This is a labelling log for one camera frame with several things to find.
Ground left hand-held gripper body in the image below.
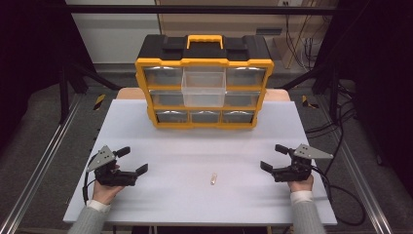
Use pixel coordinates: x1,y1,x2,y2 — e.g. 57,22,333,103
86,144,137,187

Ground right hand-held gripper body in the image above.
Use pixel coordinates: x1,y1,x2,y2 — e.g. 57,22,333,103
272,143,334,183

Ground clear plastic pulled-out drawer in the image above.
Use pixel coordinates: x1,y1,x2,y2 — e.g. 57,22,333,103
180,66,227,108

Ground yellow and black drawer organizer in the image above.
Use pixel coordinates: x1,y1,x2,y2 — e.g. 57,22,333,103
134,33,276,131

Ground person's right hand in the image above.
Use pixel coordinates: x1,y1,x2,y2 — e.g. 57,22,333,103
286,175,316,194

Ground person's left hand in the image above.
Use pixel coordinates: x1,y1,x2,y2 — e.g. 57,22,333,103
92,179,127,206

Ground yellow black hazard tape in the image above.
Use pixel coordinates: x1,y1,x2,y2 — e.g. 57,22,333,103
301,95,319,110
93,94,107,111

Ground wooden table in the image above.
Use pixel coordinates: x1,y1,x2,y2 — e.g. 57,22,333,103
115,87,291,102

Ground black metal stand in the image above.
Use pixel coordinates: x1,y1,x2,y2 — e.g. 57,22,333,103
278,60,343,122
57,60,123,125

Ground black horizontal bar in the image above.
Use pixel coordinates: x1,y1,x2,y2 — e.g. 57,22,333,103
64,4,339,16

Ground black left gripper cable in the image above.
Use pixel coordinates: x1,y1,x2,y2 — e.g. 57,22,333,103
82,153,99,206

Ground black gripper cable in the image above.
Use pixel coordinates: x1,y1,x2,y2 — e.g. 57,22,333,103
311,165,367,227
82,153,99,206

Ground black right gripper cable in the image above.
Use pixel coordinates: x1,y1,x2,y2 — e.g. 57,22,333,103
311,165,367,227

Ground black floor cables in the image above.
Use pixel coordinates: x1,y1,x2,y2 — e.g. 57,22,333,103
304,81,359,176

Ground aluminium floor rail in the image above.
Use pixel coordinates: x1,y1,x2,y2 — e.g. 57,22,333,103
315,97,394,234
0,94,83,234

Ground hanging wall cables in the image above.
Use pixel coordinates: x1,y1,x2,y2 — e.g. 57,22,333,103
283,0,325,70

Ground grey wall outlet strip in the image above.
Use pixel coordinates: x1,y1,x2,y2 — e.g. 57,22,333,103
255,27,283,36

